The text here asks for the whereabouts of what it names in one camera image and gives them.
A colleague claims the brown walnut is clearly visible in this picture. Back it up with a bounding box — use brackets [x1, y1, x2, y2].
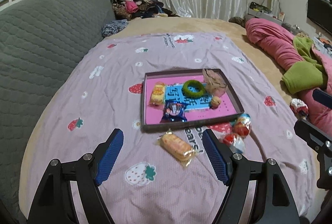
[210, 96, 221, 109]

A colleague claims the beige mesh drawstring pouch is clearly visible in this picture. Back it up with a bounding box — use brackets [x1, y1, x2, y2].
[202, 68, 227, 97]

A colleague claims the blue cookie packet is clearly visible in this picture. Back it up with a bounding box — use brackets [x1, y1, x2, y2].
[161, 100, 187, 122]

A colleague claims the green knitted ring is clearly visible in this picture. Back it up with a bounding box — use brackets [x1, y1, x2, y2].
[182, 79, 207, 99]

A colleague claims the yellow packaged cake snack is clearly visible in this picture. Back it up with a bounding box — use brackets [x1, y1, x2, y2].
[149, 82, 167, 106]

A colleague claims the red white knitted item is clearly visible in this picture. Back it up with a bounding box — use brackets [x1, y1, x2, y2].
[290, 98, 309, 119]

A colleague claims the green fleece blanket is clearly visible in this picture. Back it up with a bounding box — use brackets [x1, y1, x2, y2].
[282, 36, 327, 95]

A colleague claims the red white blue egg toy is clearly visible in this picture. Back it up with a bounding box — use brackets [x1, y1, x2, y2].
[221, 133, 245, 154]

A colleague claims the pink strawberry print blanket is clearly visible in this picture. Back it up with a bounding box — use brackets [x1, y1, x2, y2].
[19, 33, 316, 223]

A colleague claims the pink rolled quilt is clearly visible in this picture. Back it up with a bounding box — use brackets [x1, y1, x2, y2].
[245, 18, 331, 122]

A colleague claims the orange packaged biscuit snack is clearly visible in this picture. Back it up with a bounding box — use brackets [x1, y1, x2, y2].
[156, 130, 199, 167]

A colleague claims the black television screen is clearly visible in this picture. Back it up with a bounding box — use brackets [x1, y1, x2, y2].
[307, 0, 332, 35]

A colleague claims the cluttered side table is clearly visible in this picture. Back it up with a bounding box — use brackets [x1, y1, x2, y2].
[248, 0, 285, 25]

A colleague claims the tan bed sheet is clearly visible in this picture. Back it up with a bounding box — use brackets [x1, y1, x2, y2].
[18, 18, 308, 223]

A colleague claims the purple cardboard tray box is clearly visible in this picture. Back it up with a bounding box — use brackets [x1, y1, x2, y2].
[141, 68, 244, 132]

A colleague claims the pink and blue book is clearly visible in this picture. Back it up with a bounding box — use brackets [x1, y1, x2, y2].
[144, 75, 238, 125]

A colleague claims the grey quilted headboard cushion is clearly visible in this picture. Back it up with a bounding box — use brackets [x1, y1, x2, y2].
[1, 0, 114, 217]

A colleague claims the blue floral cloth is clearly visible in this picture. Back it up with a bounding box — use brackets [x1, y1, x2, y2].
[101, 19, 129, 38]

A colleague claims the pile of mixed clothes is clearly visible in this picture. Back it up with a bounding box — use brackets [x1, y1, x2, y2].
[111, 0, 179, 21]

